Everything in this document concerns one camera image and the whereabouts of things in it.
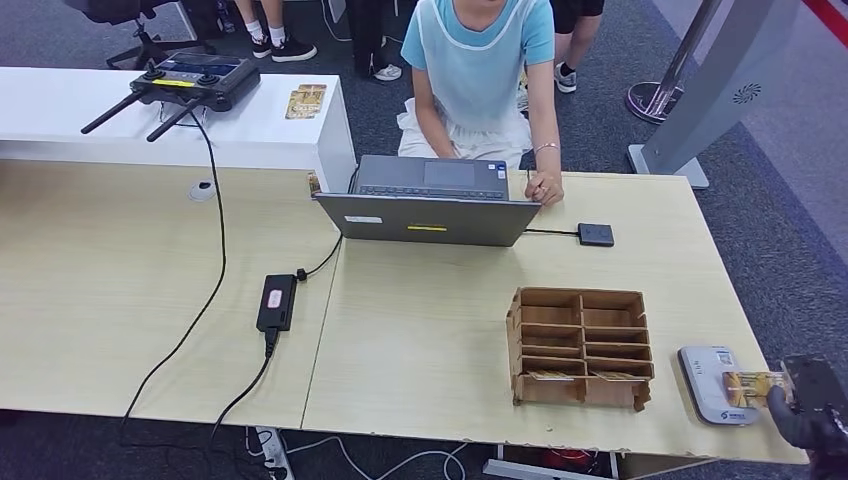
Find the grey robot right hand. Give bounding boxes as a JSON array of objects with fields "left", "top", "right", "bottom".
[{"left": 767, "top": 385, "right": 848, "bottom": 480}]

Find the person's left hand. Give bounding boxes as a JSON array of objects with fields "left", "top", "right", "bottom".
[{"left": 524, "top": 170, "right": 566, "bottom": 207}]

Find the ID card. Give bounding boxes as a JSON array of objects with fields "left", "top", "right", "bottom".
[{"left": 722, "top": 370, "right": 794, "bottom": 409}]

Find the person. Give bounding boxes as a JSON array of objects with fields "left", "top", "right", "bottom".
[
  {"left": 397, "top": 0, "right": 566, "bottom": 207},
  {"left": 233, "top": 0, "right": 318, "bottom": 64},
  {"left": 347, "top": 0, "right": 403, "bottom": 83},
  {"left": 549, "top": 0, "right": 606, "bottom": 94}
]

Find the white card reader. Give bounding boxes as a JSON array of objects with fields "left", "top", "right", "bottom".
[{"left": 676, "top": 345, "right": 760, "bottom": 427}]

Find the wooden card organizer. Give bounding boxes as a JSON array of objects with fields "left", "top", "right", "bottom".
[{"left": 506, "top": 286, "right": 656, "bottom": 413}]

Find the small black square box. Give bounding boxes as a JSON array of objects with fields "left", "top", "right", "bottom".
[{"left": 576, "top": 223, "right": 616, "bottom": 249}]

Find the grey laptop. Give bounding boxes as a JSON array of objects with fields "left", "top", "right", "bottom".
[{"left": 313, "top": 154, "right": 543, "bottom": 249}]

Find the grey kiosk stand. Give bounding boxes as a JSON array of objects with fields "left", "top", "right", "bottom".
[{"left": 627, "top": 0, "right": 802, "bottom": 191}]

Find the red object under desk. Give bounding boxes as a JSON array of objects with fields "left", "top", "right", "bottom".
[{"left": 544, "top": 448, "right": 598, "bottom": 473}]

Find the grey bar under desk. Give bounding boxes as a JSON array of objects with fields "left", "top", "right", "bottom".
[{"left": 481, "top": 459, "right": 614, "bottom": 480}]

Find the black power adapter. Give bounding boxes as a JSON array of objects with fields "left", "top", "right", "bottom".
[{"left": 255, "top": 273, "right": 298, "bottom": 333}]

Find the red barrier belt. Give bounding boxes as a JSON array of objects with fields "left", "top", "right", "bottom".
[{"left": 802, "top": 0, "right": 848, "bottom": 31}]

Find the black remote controller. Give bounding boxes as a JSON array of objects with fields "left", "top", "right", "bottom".
[{"left": 79, "top": 52, "right": 261, "bottom": 143}]

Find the white power strip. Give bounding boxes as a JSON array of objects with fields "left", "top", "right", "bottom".
[{"left": 245, "top": 427, "right": 291, "bottom": 480}]

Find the black office chair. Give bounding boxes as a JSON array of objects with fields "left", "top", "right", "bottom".
[{"left": 62, "top": 0, "right": 217, "bottom": 71}]

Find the white counter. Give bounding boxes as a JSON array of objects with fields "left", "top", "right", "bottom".
[{"left": 0, "top": 66, "right": 358, "bottom": 193}]

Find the thin black box cable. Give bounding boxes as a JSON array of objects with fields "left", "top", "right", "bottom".
[{"left": 523, "top": 170, "right": 580, "bottom": 236}]

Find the metal stanchion post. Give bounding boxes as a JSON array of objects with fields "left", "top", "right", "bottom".
[{"left": 625, "top": 0, "right": 723, "bottom": 125}]

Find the black adapter laptop cable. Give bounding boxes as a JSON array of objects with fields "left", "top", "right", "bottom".
[{"left": 295, "top": 168, "right": 359, "bottom": 284}]

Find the white floor cable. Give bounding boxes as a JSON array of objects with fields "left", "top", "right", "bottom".
[{"left": 321, "top": 0, "right": 352, "bottom": 42}]

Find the white cable under desk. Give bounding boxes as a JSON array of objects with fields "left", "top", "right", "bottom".
[{"left": 284, "top": 435, "right": 468, "bottom": 480}]

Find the long black controller cable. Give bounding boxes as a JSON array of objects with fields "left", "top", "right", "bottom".
[{"left": 119, "top": 111, "right": 229, "bottom": 452}]

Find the black adapter mains cable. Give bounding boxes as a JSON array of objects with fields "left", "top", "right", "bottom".
[{"left": 209, "top": 327, "right": 280, "bottom": 444}]

